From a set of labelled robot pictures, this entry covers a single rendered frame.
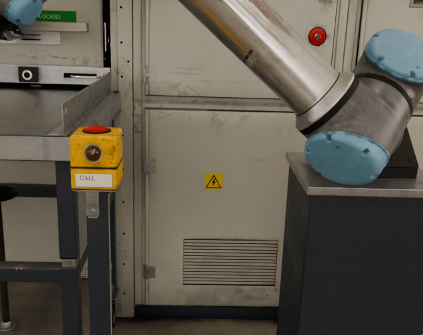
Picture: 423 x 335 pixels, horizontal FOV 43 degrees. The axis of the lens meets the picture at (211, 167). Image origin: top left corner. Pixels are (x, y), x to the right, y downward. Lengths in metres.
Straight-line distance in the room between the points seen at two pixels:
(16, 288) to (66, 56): 0.82
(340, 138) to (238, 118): 0.87
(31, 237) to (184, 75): 0.80
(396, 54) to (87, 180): 0.64
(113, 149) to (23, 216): 1.12
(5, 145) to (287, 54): 0.62
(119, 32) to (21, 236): 0.80
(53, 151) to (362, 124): 0.63
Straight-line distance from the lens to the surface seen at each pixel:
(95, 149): 0.92
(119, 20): 1.81
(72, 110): 1.25
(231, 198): 1.88
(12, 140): 1.20
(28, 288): 2.00
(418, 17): 1.92
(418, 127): 1.97
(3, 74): 1.94
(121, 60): 1.82
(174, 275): 2.00
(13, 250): 2.07
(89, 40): 1.87
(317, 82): 1.01
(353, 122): 1.01
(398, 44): 1.16
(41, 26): 1.86
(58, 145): 1.18
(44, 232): 2.01
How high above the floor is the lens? 1.10
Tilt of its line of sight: 16 degrees down
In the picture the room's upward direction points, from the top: 2 degrees clockwise
